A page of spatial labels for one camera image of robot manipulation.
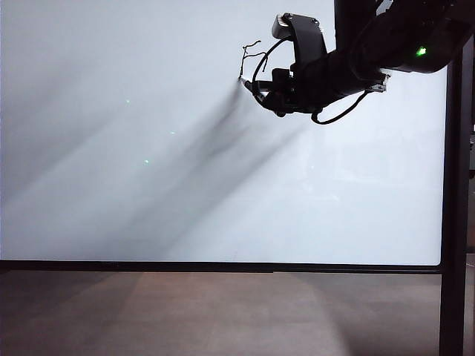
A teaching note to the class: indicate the white whiteboard panel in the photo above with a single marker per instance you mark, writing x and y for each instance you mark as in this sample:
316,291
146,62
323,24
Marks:
185,185

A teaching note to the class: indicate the white whiteboard with black frame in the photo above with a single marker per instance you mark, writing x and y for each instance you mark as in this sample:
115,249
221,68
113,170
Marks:
222,267

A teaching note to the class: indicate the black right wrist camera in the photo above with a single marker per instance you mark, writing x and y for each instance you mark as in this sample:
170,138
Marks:
308,37

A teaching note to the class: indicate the black and white marker pen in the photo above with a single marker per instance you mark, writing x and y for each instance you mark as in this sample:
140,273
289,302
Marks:
248,82

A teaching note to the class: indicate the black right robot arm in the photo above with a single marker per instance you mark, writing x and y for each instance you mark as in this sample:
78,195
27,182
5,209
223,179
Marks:
389,44

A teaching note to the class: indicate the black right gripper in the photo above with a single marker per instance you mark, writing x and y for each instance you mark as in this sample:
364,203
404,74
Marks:
297,92

